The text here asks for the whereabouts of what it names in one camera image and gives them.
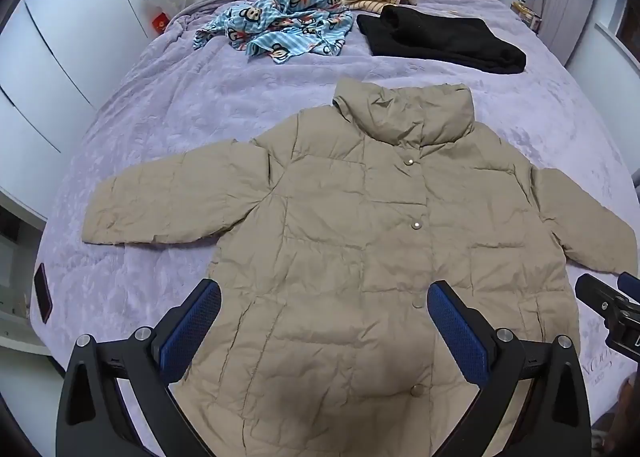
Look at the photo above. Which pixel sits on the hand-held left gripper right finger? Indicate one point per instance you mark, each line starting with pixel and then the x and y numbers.
pixel 457 327

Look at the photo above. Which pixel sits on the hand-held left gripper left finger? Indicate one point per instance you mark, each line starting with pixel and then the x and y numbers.
pixel 192 327

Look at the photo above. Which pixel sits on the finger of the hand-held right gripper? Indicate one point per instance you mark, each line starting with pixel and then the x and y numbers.
pixel 595 289
pixel 631 282

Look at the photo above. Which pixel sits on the khaki puffer jacket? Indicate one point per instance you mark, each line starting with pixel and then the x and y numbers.
pixel 325 217

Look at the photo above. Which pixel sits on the black phone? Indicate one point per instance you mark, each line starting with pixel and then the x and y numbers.
pixel 42 294

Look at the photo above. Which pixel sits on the white shelf unit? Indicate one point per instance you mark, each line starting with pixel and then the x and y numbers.
pixel 15 247

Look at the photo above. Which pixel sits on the purple plush blanket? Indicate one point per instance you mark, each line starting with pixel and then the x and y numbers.
pixel 175 127

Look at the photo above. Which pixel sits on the dark framed window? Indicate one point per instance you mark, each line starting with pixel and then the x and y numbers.
pixel 629 29

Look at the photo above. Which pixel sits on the yellow patterned box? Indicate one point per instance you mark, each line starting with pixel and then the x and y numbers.
pixel 526 14

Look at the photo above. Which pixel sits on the light purple curtain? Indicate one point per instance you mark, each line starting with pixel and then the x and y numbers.
pixel 570 2

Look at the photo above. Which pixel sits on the black folded garment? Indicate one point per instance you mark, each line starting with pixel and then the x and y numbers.
pixel 440 39

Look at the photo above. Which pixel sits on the small red box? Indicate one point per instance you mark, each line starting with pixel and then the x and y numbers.
pixel 160 23

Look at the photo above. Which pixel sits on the blue monkey print pajamas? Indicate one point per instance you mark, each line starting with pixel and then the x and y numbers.
pixel 280 22

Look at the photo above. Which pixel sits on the white wardrobe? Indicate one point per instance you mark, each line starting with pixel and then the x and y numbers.
pixel 60 37

